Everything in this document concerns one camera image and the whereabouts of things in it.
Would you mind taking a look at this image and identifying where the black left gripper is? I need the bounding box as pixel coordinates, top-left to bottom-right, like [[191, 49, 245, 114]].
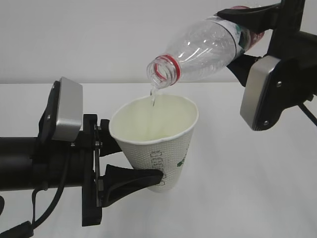
[[30, 80, 163, 220]]

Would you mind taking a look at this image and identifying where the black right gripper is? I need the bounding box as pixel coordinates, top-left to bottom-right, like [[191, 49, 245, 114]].
[[217, 0, 317, 131]]

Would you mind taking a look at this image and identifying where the Nongfu Spring water bottle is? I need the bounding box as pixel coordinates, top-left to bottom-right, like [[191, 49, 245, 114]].
[[147, 14, 264, 89]]

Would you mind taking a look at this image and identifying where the white paper cup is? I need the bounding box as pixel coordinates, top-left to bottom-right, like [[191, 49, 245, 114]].
[[108, 94, 199, 193]]

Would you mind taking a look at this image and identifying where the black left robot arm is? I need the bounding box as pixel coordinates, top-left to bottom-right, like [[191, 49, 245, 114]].
[[0, 78, 163, 227]]

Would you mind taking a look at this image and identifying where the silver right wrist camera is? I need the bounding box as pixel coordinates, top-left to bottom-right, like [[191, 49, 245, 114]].
[[240, 56, 280, 131]]

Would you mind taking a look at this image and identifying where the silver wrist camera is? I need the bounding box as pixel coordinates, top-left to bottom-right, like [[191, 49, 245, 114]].
[[240, 56, 280, 131], [53, 77, 83, 142]]

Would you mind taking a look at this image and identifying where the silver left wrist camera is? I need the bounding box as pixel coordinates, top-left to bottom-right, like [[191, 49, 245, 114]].
[[53, 77, 83, 142]]

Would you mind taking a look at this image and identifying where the black left camera cable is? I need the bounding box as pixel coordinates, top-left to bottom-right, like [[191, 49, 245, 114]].
[[0, 151, 72, 238]]

